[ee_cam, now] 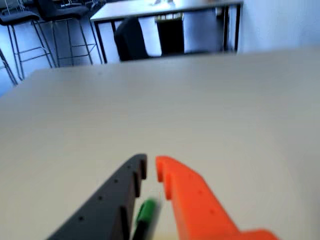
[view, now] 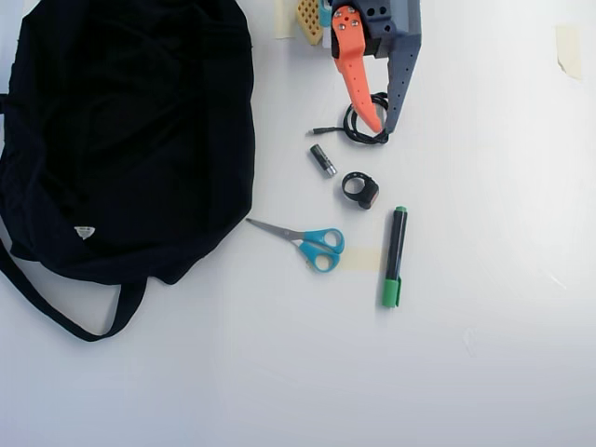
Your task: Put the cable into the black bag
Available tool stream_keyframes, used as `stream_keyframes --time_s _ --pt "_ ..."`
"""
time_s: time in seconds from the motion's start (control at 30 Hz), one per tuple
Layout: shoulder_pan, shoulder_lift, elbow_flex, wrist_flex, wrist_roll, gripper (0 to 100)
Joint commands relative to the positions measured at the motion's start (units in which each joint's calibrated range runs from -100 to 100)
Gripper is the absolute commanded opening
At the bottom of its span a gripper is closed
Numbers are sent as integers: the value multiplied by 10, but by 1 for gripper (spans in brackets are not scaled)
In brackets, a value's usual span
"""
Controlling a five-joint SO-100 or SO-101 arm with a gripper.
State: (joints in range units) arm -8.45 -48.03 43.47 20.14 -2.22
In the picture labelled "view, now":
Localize black usb cable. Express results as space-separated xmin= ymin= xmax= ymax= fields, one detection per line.
xmin=305 ymin=91 xmax=390 ymax=145

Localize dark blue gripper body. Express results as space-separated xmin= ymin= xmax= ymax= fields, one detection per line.
xmin=331 ymin=0 xmax=423 ymax=61

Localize masking tape strip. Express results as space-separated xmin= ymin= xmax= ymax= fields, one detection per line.
xmin=341 ymin=247 xmax=386 ymax=273
xmin=554 ymin=23 xmax=585 ymax=82
xmin=274 ymin=0 xmax=300 ymax=40

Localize black fabric bag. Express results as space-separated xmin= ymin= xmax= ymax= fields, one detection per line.
xmin=0 ymin=0 xmax=258 ymax=344

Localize blue handled scissors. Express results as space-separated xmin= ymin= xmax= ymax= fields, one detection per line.
xmin=245 ymin=217 xmax=346 ymax=275

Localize green and black marker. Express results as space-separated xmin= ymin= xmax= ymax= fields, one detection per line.
xmin=381 ymin=205 xmax=411 ymax=310

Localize black ring strap light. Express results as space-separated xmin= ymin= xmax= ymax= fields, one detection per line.
xmin=341 ymin=169 xmax=380 ymax=211

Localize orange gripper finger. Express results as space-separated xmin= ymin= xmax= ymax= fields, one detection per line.
xmin=331 ymin=5 xmax=384 ymax=132

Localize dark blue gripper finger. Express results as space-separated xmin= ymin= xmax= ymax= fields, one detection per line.
xmin=383 ymin=33 xmax=423 ymax=135

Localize black cylindrical battery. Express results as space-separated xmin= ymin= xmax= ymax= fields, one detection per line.
xmin=307 ymin=143 xmax=338 ymax=180

